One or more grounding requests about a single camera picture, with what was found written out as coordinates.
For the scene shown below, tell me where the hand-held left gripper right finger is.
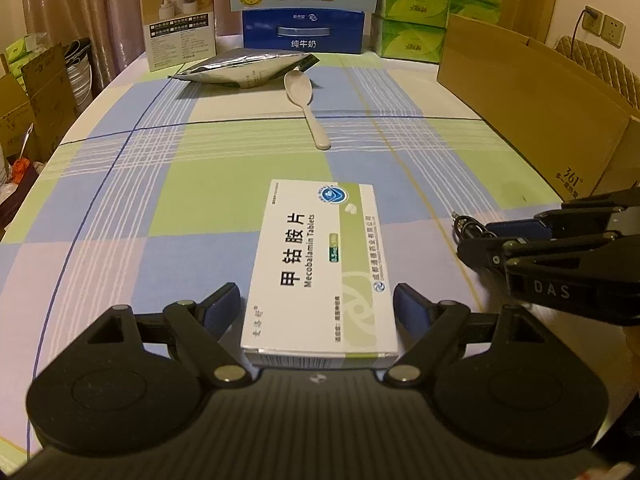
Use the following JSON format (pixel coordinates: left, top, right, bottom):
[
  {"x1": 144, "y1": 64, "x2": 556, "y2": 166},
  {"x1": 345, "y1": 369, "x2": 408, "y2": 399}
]
[{"x1": 382, "y1": 284, "x2": 543, "y2": 386}]

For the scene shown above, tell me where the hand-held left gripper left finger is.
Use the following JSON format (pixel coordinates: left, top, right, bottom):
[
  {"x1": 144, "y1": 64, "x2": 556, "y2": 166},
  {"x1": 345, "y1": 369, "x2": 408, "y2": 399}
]
[{"x1": 87, "y1": 282, "x2": 251, "y2": 387}]

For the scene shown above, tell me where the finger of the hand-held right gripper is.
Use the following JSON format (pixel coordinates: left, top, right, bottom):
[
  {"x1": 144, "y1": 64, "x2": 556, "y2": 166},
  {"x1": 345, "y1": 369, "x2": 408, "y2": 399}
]
[
  {"x1": 484, "y1": 187, "x2": 640, "y2": 240},
  {"x1": 457, "y1": 232, "x2": 626, "y2": 271}
]

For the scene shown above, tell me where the black cable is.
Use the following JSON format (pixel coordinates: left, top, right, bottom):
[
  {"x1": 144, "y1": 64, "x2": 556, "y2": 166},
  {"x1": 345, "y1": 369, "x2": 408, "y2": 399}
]
[{"x1": 451, "y1": 211, "x2": 495, "y2": 242}]

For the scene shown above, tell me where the white green medicine box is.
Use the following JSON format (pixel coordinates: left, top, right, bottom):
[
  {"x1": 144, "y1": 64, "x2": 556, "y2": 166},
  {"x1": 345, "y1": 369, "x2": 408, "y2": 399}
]
[{"x1": 240, "y1": 178, "x2": 401, "y2": 369}]

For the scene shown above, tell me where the large cardboard box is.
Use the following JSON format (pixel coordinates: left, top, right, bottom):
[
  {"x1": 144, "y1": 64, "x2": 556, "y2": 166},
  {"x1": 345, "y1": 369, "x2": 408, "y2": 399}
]
[{"x1": 436, "y1": 13, "x2": 640, "y2": 202}]

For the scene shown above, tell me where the desktop with checked tablecloth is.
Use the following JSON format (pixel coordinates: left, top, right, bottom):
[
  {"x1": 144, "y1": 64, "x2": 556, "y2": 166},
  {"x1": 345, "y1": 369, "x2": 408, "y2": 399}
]
[{"x1": 0, "y1": 32, "x2": 640, "y2": 463}]

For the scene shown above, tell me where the beige quilted chair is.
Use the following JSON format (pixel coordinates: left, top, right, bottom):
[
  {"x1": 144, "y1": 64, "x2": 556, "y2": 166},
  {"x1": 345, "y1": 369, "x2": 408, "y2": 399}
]
[{"x1": 553, "y1": 35, "x2": 640, "y2": 109}]

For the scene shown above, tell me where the white plastic spoon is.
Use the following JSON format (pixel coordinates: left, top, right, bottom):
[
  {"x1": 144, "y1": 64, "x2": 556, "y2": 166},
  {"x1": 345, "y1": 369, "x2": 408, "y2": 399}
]
[{"x1": 283, "y1": 70, "x2": 332, "y2": 151}]

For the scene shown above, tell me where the silver foil pouch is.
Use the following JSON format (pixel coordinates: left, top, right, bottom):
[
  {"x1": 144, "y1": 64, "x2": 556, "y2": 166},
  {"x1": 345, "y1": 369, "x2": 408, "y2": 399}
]
[{"x1": 167, "y1": 47, "x2": 321, "y2": 90}]

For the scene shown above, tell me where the stack of green tissue packs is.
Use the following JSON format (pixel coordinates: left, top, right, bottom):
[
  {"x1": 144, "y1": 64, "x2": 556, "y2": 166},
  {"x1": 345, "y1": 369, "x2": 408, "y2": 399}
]
[{"x1": 370, "y1": 0, "x2": 507, "y2": 64}]

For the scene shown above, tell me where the open brown cardboard box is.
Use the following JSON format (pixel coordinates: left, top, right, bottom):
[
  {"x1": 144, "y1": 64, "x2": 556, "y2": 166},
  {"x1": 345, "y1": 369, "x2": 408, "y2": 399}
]
[{"x1": 19, "y1": 42, "x2": 79, "y2": 159}]

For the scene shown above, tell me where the small brown cardboard box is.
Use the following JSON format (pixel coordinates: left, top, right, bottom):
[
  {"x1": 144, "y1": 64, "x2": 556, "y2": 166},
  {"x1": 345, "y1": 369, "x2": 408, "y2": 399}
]
[{"x1": 0, "y1": 74, "x2": 37, "y2": 162}]

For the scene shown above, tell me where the dark blue milk carton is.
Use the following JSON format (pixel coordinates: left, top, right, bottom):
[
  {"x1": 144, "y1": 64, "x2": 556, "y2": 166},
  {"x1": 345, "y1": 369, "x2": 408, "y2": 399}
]
[{"x1": 241, "y1": 7, "x2": 365, "y2": 55}]

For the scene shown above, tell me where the beige product box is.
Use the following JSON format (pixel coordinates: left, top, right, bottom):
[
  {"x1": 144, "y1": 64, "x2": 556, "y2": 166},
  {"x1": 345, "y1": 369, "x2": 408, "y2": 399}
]
[{"x1": 138, "y1": 0, "x2": 217, "y2": 72}]

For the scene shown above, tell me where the green tissue pack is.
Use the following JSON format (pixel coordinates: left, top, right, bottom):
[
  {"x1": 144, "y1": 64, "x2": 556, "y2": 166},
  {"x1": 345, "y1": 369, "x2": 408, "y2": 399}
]
[{"x1": 4, "y1": 33, "x2": 47, "y2": 69}]

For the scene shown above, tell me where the brown curtain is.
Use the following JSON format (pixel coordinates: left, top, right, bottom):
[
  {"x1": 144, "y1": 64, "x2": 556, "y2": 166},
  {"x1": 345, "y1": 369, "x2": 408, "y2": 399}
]
[{"x1": 19, "y1": 0, "x2": 233, "y2": 92}]

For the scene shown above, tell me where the white wall socket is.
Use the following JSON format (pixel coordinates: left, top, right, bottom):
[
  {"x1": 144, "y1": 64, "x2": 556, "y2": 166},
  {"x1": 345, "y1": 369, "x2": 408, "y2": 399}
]
[{"x1": 582, "y1": 5, "x2": 627, "y2": 44}]

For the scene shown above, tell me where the orange handled tool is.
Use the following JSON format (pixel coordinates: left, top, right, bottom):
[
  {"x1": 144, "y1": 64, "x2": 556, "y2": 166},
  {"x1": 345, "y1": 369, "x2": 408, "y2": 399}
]
[{"x1": 11, "y1": 122, "x2": 36, "y2": 185}]

